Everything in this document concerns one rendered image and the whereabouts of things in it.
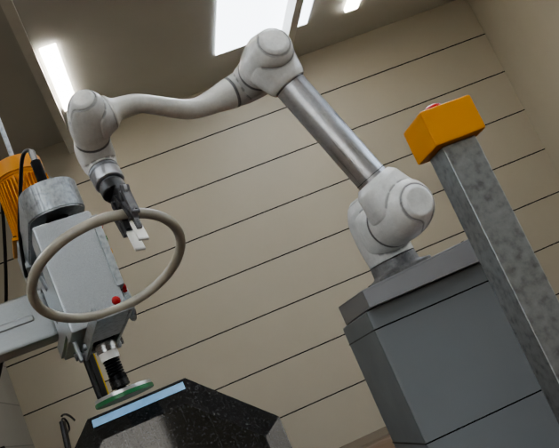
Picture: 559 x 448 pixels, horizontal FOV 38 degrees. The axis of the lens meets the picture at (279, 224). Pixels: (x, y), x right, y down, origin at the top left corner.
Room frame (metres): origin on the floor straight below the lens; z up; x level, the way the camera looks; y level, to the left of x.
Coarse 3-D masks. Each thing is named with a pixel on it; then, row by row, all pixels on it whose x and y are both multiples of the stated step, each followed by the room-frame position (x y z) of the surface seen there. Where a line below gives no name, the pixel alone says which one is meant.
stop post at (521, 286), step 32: (416, 128) 1.63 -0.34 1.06; (448, 128) 1.59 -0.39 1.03; (480, 128) 1.61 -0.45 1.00; (416, 160) 1.69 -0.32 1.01; (448, 160) 1.61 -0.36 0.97; (480, 160) 1.62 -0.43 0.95; (448, 192) 1.67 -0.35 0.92; (480, 192) 1.61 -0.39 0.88; (480, 224) 1.61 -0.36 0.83; (512, 224) 1.62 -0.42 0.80; (480, 256) 1.67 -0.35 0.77; (512, 256) 1.61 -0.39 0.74; (512, 288) 1.61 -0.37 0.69; (544, 288) 1.62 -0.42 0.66; (512, 320) 1.66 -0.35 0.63; (544, 320) 1.61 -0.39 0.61; (544, 352) 1.61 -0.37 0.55; (544, 384) 1.66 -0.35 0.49
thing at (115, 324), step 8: (128, 296) 2.55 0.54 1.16; (120, 312) 2.54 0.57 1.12; (128, 312) 2.59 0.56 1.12; (96, 320) 2.51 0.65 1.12; (104, 320) 2.54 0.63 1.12; (112, 320) 2.60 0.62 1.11; (120, 320) 2.66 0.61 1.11; (88, 328) 2.74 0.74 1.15; (96, 328) 2.60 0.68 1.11; (104, 328) 2.67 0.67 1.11; (112, 328) 2.73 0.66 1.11; (120, 328) 2.79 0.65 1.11; (88, 336) 2.81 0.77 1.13; (96, 336) 2.74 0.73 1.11; (104, 336) 2.81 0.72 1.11; (120, 336) 2.94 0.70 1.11; (88, 344) 2.89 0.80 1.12; (88, 352) 2.97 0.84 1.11
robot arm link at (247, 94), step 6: (234, 72) 2.39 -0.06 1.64; (228, 78) 2.38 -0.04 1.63; (234, 78) 2.38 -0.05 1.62; (240, 78) 2.36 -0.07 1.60; (234, 84) 2.37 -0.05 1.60; (240, 84) 2.38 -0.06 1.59; (246, 84) 2.35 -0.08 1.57; (240, 90) 2.38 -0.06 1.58; (246, 90) 2.38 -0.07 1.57; (252, 90) 2.37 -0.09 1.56; (258, 90) 2.37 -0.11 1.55; (240, 96) 2.39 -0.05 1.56; (246, 96) 2.40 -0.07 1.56; (252, 96) 2.40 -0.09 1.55; (258, 96) 2.41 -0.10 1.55; (240, 102) 2.41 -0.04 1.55; (246, 102) 2.42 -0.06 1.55
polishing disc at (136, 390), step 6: (144, 384) 2.89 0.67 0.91; (150, 384) 2.93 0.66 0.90; (126, 390) 2.85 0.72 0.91; (132, 390) 2.86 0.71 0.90; (138, 390) 2.89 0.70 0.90; (144, 390) 3.01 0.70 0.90; (114, 396) 2.84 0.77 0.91; (120, 396) 2.84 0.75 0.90; (126, 396) 2.93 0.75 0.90; (102, 402) 2.86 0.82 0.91; (108, 402) 2.85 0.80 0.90; (114, 402) 2.93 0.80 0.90; (96, 408) 2.90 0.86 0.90; (102, 408) 2.98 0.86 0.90
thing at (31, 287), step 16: (144, 208) 2.21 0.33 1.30; (80, 224) 2.11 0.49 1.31; (96, 224) 2.13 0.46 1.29; (176, 224) 2.32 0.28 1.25; (64, 240) 2.11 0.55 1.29; (176, 240) 2.40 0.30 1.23; (48, 256) 2.13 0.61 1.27; (176, 256) 2.46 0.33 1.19; (32, 272) 2.16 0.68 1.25; (32, 288) 2.21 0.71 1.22; (32, 304) 2.27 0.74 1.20; (128, 304) 2.54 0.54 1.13; (64, 320) 2.42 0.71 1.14; (80, 320) 2.46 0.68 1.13
